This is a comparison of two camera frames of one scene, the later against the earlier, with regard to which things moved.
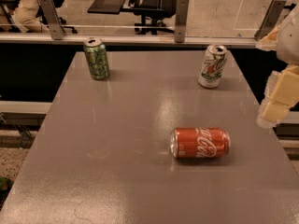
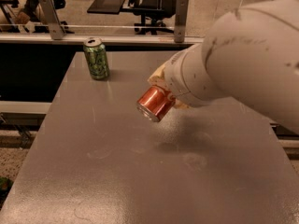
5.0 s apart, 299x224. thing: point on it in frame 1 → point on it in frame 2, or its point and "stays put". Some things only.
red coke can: x=199 y=142 → x=155 y=103
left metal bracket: x=56 y=28 stays put
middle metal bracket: x=180 y=21 stays put
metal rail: x=131 y=39 stays put
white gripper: x=290 y=41 → x=175 y=76
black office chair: x=154 y=9 stays put
